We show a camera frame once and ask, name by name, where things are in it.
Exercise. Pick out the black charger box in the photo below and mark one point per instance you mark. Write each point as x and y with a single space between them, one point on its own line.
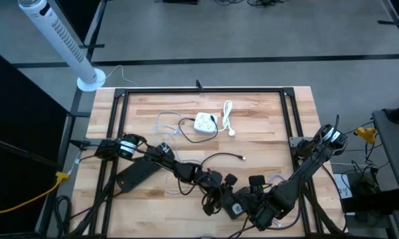
237 208

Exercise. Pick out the white paper sheet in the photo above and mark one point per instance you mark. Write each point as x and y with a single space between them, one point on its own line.
342 191

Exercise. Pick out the grey cart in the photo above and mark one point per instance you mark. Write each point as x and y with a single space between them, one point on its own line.
395 149

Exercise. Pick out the small black frame clamp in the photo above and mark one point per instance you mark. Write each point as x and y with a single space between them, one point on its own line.
199 85

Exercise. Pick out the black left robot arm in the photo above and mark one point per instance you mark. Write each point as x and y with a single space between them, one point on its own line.
162 159

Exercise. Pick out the white outlet cube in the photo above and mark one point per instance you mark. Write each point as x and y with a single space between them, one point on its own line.
204 124

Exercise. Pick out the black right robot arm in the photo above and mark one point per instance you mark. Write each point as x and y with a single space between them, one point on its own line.
302 176

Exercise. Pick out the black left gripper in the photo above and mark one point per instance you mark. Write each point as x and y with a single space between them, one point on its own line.
217 192

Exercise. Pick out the black equipment box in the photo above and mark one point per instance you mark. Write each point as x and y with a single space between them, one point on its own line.
375 200

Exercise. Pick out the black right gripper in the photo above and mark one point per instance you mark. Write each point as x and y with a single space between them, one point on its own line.
264 206

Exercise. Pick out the long black power strip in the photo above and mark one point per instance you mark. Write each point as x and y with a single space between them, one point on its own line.
136 176

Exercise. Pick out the white tower fan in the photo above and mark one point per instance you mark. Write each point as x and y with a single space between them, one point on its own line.
63 40

